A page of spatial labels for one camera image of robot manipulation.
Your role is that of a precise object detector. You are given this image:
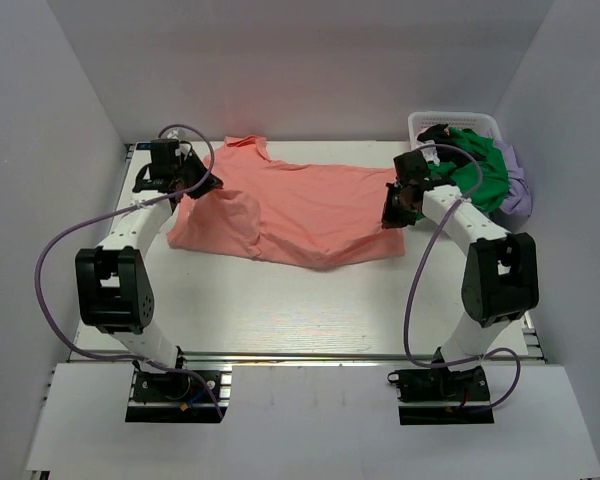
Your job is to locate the salmon pink t shirt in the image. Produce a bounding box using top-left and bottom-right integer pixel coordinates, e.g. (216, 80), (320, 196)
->
(166, 136), (405, 270)

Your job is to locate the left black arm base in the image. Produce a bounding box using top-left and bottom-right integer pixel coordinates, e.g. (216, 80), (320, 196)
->
(125, 361), (230, 424)

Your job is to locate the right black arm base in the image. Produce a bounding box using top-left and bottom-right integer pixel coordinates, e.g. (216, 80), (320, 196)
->
(387, 364), (494, 426)

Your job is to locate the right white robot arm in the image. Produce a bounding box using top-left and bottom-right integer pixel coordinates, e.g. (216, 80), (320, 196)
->
(382, 147), (539, 399)

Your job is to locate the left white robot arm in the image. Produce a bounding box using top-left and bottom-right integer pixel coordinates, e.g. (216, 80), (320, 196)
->
(75, 139), (223, 399)

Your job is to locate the blue table label sticker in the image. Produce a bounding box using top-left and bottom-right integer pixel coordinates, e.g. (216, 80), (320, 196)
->
(135, 142), (152, 151)

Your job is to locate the black t shirt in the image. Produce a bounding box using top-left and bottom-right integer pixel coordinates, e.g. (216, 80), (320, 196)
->
(416, 124), (486, 168)

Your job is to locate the white plastic laundry basket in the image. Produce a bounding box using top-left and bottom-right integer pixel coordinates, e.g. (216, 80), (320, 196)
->
(408, 111), (503, 150)

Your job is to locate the green t shirt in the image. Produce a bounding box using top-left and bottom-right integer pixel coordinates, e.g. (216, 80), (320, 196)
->
(414, 127), (511, 221)

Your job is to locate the lavender t shirt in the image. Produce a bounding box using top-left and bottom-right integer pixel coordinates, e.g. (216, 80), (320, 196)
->
(494, 140), (533, 217)

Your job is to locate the aluminium table edge rail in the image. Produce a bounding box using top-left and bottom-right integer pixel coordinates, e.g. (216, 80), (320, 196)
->
(69, 346), (547, 365)

